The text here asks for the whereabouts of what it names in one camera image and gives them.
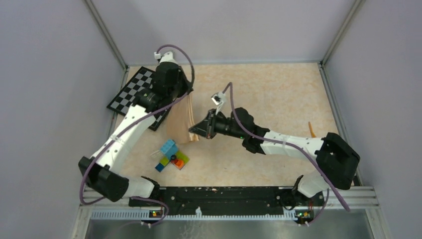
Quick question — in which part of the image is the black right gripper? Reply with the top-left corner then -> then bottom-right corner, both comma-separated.
189,110 -> 245,141

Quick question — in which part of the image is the orange cloth napkin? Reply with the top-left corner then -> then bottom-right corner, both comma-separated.
166,93 -> 199,144

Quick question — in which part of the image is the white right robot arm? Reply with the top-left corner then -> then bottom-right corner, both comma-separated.
189,108 -> 360,205

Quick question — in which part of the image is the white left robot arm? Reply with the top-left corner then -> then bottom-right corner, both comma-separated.
78,61 -> 193,206

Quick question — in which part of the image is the colourful toy block pile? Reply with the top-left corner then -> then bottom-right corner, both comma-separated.
150,139 -> 190,172

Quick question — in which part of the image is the black white checkerboard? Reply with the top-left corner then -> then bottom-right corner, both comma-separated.
106,66 -> 155,116

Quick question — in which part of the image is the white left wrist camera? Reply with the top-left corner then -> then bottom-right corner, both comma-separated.
154,51 -> 178,65

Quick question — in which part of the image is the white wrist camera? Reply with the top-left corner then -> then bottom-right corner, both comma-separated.
154,51 -> 178,65
211,92 -> 227,114

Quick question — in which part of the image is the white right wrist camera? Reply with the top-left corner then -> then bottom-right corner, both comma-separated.
211,92 -> 227,114

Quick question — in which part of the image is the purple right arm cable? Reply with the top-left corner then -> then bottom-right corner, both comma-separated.
222,82 -> 351,227

